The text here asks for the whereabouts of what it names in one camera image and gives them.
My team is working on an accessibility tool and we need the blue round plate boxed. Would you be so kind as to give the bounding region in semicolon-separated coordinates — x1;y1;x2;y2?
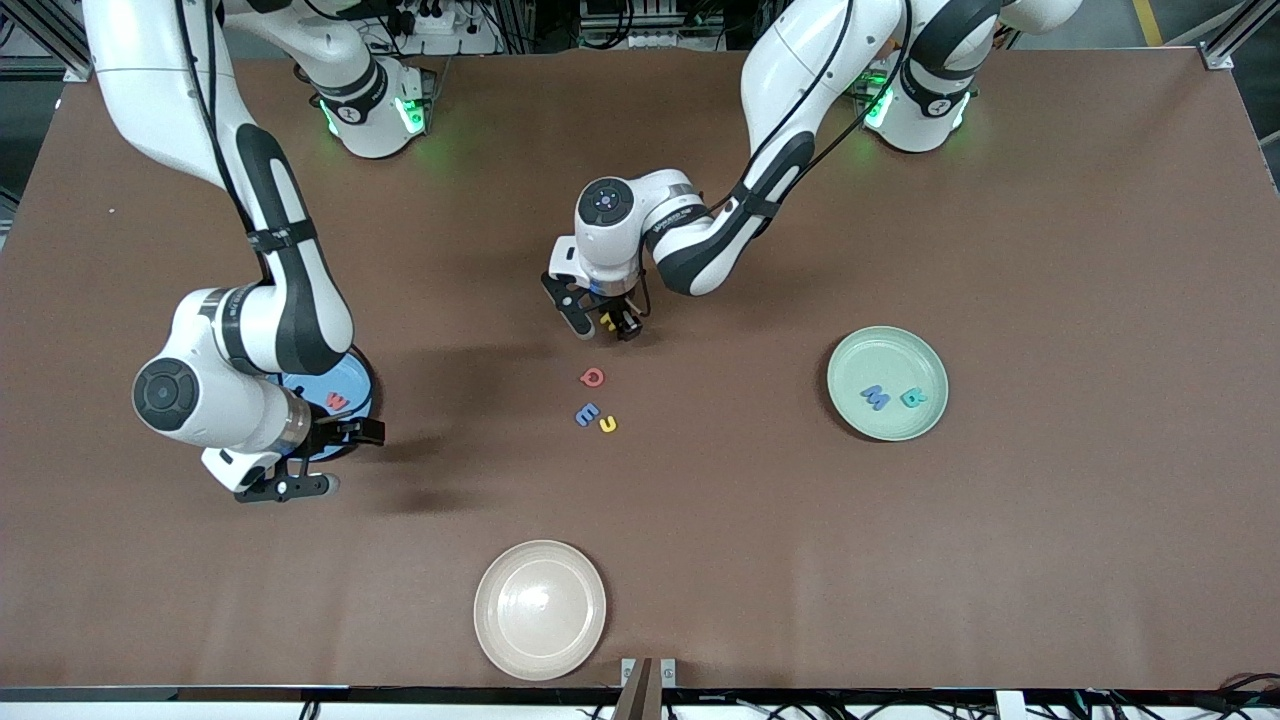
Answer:
280;346;376;461

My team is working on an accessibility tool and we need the beige round plate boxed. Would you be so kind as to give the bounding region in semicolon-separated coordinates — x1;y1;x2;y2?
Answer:
473;540;608;683

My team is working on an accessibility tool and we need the white power strip with plugs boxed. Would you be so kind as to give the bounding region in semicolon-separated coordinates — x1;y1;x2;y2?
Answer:
388;0;501;57

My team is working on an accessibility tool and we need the green round plate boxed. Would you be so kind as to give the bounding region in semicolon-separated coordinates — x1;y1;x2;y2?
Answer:
826;326;950;442

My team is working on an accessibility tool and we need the brown table cover sheet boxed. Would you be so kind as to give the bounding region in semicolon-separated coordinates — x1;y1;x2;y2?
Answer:
0;48;1280;691

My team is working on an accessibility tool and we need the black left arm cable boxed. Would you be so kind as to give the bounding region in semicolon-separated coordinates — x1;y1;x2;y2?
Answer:
636;0;916;319

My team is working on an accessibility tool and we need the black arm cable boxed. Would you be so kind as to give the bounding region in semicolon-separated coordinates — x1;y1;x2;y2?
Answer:
175;0;381;426
636;0;916;319

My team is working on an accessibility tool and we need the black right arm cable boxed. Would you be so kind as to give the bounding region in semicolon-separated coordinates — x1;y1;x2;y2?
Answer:
175;0;381;426

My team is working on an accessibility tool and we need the grey metal bracket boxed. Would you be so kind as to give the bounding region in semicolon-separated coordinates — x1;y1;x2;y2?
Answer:
620;657;678;691

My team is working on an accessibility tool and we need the dark brown post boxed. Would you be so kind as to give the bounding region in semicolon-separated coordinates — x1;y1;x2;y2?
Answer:
612;658;661;720

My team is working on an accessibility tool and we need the aluminium frame profile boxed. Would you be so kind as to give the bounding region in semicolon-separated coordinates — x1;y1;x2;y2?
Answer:
0;0;91;83
1200;0;1280;71

